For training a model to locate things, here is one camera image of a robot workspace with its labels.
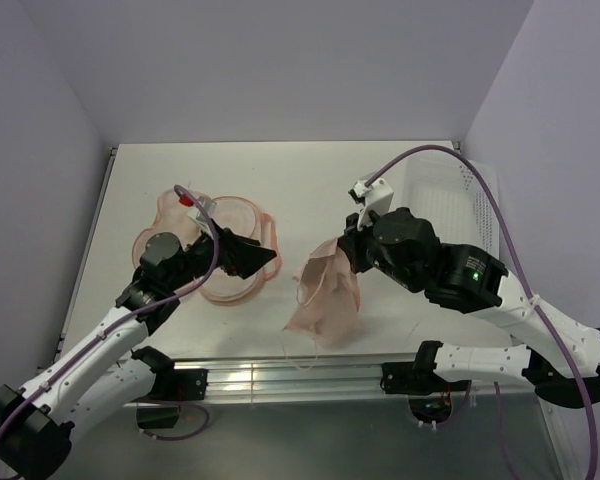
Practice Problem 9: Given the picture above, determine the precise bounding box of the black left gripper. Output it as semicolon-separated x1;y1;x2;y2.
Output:
166;218;275;291

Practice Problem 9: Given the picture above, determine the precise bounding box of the pink mesh laundry bag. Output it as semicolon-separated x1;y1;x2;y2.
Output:
132;190;282;305

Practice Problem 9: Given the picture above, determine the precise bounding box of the peach pink bra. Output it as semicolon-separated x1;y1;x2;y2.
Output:
285;238;364;349

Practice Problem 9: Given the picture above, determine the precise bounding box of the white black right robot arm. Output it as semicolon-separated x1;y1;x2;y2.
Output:
338;207;600;409

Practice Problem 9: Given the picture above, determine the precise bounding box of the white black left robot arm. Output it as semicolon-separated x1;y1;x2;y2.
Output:
0;224;277;479

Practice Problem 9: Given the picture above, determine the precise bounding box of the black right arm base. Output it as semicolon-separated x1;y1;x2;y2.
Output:
379;362;472;432

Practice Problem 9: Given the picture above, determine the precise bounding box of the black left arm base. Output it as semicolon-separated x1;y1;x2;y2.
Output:
136;368;211;441

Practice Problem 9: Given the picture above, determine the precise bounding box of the white perforated plastic basket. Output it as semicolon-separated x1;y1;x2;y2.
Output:
401;151;500;257

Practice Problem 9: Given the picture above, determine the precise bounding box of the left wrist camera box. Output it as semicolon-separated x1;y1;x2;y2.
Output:
178;195;217;234

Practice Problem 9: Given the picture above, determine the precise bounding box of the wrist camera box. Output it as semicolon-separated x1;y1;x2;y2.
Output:
349;175;394;231
178;195;217;234

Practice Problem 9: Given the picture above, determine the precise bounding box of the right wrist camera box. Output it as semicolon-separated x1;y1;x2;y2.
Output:
349;175;394;231

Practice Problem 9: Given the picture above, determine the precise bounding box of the aluminium frame rail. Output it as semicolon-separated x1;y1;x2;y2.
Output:
28;352;554;407

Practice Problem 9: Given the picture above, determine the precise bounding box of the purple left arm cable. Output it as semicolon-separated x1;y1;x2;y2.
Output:
0;184;221;480

